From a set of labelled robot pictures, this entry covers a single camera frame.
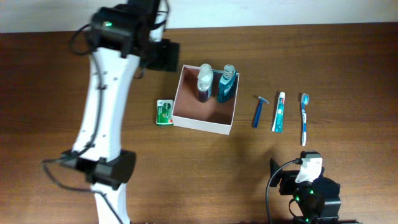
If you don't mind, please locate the teal mouthwash bottle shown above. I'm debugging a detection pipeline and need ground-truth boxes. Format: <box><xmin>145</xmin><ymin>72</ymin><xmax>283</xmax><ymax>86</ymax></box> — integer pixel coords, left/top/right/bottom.
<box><xmin>217</xmin><ymin>64</ymin><xmax>236</xmax><ymax>103</ymax></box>

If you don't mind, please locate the blue disposable razor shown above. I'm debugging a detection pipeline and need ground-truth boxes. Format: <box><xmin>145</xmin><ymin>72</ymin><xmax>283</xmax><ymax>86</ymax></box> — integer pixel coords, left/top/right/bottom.
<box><xmin>252</xmin><ymin>96</ymin><xmax>269</xmax><ymax>128</ymax></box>

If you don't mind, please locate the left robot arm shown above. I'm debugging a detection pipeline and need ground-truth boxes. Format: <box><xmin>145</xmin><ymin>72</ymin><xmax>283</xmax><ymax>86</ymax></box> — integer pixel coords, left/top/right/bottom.
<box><xmin>60</xmin><ymin>0</ymin><xmax>180</xmax><ymax>223</ymax></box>

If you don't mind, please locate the clear dark liquid bottle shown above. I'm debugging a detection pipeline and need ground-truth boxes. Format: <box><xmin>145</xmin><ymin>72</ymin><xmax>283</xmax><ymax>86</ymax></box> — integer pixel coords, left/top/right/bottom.
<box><xmin>197</xmin><ymin>63</ymin><xmax>214</xmax><ymax>103</ymax></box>

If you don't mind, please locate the teal white toothpaste tube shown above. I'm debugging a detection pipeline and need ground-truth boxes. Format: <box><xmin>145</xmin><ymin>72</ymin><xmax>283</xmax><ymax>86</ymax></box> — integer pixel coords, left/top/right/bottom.
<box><xmin>272</xmin><ymin>92</ymin><xmax>285</xmax><ymax>133</ymax></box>

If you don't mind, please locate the blue white toothbrush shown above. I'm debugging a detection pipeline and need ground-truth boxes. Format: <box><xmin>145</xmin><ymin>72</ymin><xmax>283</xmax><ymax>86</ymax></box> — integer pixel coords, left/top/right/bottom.
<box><xmin>301</xmin><ymin>93</ymin><xmax>309</xmax><ymax>146</ymax></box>

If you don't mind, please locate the green Dettol soap box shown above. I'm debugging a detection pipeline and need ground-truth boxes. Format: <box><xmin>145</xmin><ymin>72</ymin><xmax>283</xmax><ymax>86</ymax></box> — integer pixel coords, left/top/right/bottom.
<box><xmin>156</xmin><ymin>100</ymin><xmax>174</xmax><ymax>126</ymax></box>

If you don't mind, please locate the white cardboard box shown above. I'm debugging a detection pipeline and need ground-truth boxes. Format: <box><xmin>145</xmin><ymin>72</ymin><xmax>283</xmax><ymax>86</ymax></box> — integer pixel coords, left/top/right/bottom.
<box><xmin>172</xmin><ymin>65</ymin><xmax>239</xmax><ymax>135</ymax></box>

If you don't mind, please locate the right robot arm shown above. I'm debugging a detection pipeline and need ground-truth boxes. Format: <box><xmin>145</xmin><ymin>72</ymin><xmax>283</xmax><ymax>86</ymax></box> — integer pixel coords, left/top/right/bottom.
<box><xmin>266</xmin><ymin>158</ymin><xmax>341</xmax><ymax>223</ymax></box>

